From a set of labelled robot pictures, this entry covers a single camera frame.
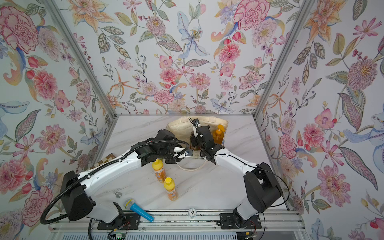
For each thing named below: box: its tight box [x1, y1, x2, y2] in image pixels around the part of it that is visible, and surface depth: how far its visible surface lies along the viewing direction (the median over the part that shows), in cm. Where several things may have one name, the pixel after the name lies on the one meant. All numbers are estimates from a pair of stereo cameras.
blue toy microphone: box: [123, 198, 155, 223], surface depth 77 cm
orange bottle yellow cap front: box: [163, 176, 178, 201], surface depth 67 cm
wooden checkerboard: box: [90, 153, 116, 170], surface depth 96 cm
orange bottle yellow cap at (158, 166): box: [152, 158, 166, 183], surface depth 75 cm
